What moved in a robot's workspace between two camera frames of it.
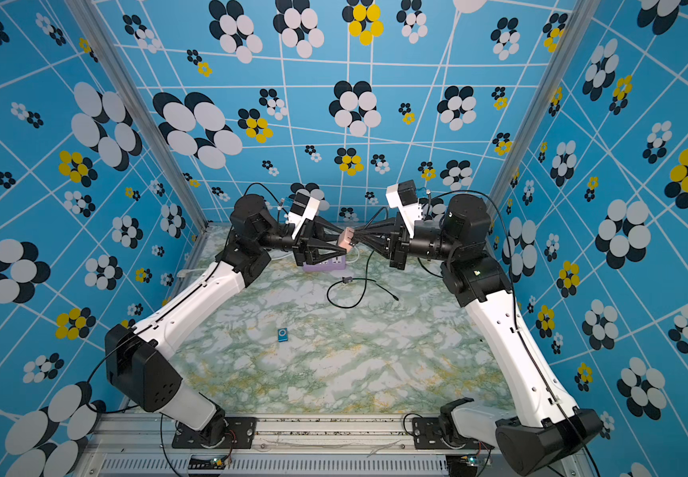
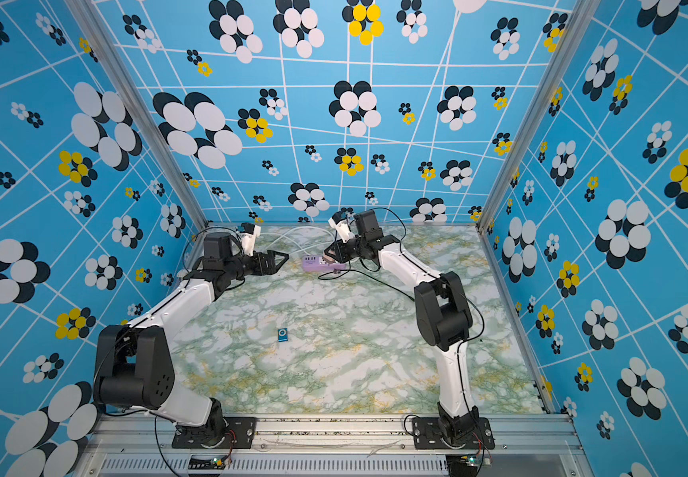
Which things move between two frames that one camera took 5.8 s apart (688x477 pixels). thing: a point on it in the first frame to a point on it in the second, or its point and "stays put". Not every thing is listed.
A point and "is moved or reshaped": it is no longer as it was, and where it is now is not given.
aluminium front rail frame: x=285 y=447 stays put
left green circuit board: x=207 y=462 stays put
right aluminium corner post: x=578 y=19 stays put
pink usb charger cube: x=345 y=238 is moved or reshaped
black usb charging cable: x=350 y=280 to x=351 y=268
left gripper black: x=301 y=246 to x=271 y=267
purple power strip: x=332 y=263 stays put
